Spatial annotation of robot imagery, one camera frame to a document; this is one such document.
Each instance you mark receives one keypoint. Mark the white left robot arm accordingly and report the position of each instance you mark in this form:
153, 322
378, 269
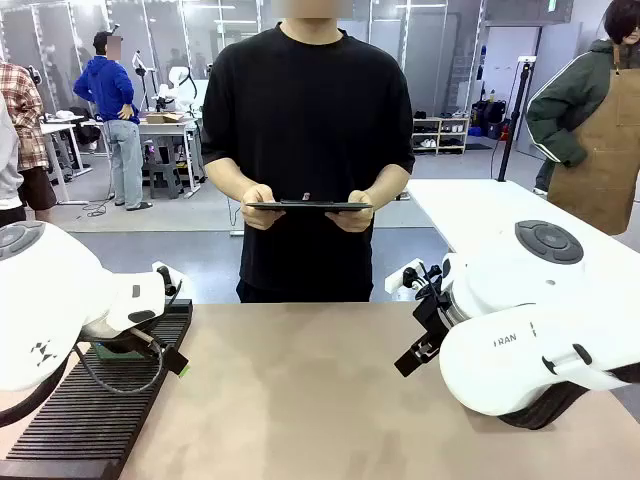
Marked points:
45, 290

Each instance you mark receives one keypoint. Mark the grey stool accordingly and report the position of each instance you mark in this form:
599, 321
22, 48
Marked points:
162, 175

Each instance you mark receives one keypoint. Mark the person in blue hoodie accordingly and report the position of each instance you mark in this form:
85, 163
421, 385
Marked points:
107, 90

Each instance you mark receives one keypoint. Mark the black slotted PCB rack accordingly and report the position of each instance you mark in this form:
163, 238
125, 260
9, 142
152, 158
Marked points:
90, 425

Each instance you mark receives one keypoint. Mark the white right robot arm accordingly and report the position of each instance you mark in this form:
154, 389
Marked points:
500, 380

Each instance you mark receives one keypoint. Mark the white desk with box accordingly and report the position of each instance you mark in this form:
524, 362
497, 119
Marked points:
165, 129

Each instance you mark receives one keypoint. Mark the cardboard box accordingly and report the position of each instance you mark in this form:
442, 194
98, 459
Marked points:
162, 118

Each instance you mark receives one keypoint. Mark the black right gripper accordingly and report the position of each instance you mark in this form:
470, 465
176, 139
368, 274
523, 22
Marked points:
434, 317

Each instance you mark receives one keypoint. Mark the wooden shoe shelf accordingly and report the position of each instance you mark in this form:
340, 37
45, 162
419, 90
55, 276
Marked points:
440, 135

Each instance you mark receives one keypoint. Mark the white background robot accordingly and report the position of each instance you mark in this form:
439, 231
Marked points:
177, 85

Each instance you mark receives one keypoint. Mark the person's left hand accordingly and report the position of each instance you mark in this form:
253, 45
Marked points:
352, 220

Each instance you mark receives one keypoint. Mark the person in plaid shirt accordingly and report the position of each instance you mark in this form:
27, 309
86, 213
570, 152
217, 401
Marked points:
22, 110

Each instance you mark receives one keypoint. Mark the person's left forearm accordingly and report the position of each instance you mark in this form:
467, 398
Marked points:
390, 180

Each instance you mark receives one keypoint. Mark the white standing desk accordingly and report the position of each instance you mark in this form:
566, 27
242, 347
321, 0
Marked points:
60, 127

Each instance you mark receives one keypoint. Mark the black bag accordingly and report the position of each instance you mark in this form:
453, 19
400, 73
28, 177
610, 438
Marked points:
487, 117

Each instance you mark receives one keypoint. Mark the black tablet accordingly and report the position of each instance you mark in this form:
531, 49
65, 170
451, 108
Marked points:
310, 205

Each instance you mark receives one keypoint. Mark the person in brown apron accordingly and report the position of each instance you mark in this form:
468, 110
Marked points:
600, 125

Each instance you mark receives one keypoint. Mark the person's right forearm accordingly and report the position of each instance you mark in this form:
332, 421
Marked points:
227, 177

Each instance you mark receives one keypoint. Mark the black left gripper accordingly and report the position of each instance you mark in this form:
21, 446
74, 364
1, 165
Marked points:
127, 346

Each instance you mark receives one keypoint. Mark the person in black T-shirt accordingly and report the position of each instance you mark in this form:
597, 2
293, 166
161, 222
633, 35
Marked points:
305, 125

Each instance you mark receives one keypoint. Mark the person's right hand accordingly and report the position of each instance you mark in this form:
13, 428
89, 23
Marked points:
260, 217

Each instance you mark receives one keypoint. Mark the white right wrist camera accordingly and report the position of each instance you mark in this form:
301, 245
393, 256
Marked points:
397, 281

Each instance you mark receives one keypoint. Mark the black tripod pole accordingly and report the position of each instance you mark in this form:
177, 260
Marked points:
515, 125

